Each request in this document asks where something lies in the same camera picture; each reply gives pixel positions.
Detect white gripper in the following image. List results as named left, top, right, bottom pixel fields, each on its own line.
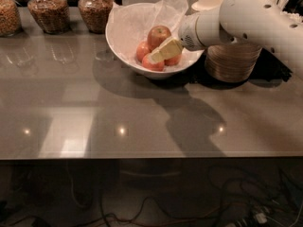
left=148, top=13, right=205, bottom=63

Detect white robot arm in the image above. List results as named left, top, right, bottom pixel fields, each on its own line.
left=149, top=0, right=303, bottom=78

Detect right red apple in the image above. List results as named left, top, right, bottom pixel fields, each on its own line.
left=165, top=55, right=182, bottom=66

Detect red apple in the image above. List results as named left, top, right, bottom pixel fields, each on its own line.
left=136, top=41, right=151, bottom=61
left=147, top=26, right=171, bottom=50
left=165, top=55, right=182, bottom=66
left=142, top=55, right=165, bottom=72

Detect top red apple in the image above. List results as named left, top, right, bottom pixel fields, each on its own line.
left=147, top=26, right=171, bottom=50

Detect white ceramic bowl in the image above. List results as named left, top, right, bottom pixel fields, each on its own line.
left=105, top=2, right=205, bottom=80

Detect left red apple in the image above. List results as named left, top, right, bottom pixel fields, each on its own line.
left=136, top=41, right=151, bottom=61

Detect front red apple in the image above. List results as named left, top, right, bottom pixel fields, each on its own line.
left=142, top=55, right=165, bottom=72

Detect front stack of paper bowls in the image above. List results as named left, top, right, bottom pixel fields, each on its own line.
left=205, top=44, right=261, bottom=83

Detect right glass cereal jar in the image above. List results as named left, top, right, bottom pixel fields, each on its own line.
left=78, top=0, right=114, bottom=34

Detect glass cereal jar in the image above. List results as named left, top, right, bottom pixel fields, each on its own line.
left=0, top=0, right=22, bottom=37
left=78, top=0, right=114, bottom=34
left=27, top=0, right=70, bottom=34

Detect middle glass cereal jar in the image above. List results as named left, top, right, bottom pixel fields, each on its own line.
left=27, top=0, right=70, bottom=34

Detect left glass cereal jar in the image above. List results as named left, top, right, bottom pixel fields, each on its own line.
left=0, top=0, right=22, bottom=37

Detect power strip on floor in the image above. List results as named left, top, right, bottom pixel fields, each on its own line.
left=224, top=212, right=272, bottom=227

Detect white floor cable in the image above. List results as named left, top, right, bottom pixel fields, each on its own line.
left=64, top=160, right=93, bottom=210

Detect black floor cables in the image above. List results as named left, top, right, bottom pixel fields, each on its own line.
left=0, top=164, right=303, bottom=227

